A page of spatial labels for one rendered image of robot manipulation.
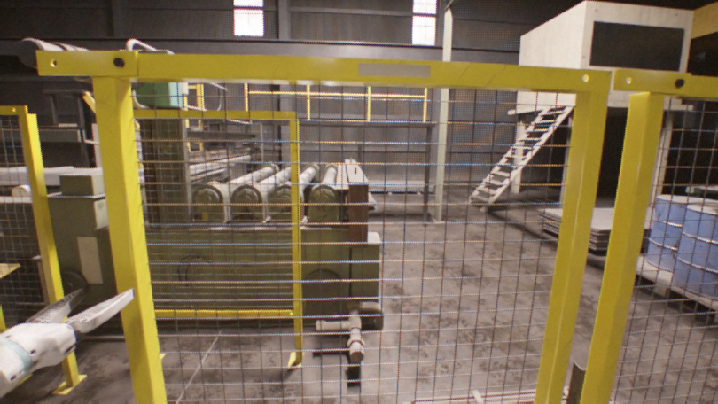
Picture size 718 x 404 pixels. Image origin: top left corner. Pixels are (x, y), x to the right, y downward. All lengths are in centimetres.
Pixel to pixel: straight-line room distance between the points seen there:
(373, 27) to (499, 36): 520
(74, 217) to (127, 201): 254
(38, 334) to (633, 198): 127
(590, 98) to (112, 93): 109
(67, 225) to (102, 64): 269
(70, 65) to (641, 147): 134
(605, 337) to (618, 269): 21
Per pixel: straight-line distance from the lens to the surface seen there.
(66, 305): 81
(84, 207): 326
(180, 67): 73
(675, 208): 492
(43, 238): 253
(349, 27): 1222
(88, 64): 83
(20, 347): 69
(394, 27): 1241
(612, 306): 108
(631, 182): 99
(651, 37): 1016
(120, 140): 79
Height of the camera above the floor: 167
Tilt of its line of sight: 8 degrees down
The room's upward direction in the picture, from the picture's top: 1 degrees clockwise
